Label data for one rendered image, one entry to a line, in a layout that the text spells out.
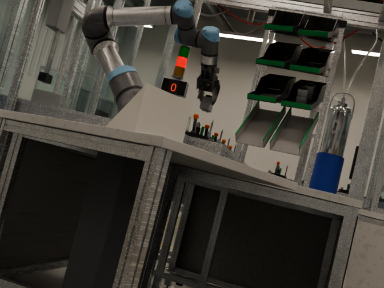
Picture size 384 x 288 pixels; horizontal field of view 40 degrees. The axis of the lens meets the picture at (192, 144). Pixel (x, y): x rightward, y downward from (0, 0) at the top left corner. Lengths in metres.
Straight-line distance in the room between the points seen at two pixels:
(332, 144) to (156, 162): 1.83
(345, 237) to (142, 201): 0.94
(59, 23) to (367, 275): 2.10
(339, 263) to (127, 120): 0.94
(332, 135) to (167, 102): 1.44
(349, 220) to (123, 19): 1.19
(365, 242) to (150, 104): 1.44
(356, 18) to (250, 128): 1.46
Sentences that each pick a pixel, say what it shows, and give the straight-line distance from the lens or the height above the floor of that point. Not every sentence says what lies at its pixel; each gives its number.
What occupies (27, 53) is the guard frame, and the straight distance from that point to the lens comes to 2.58.
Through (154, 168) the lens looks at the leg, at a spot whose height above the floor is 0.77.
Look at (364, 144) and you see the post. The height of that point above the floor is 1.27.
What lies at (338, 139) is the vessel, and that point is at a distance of 3.10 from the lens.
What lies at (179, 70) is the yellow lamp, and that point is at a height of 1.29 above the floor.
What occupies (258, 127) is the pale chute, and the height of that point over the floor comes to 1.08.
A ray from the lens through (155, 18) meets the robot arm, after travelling 2.21.
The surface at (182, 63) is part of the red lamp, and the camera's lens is 2.61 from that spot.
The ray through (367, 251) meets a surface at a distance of 2.81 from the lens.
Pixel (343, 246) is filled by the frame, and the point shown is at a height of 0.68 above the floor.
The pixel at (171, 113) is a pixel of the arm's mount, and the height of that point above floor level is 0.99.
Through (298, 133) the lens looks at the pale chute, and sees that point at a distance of 2.35.
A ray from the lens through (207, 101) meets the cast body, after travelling 2.40.
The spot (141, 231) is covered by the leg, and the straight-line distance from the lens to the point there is 1.39.
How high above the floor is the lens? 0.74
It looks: 5 degrees up
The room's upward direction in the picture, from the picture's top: 14 degrees clockwise
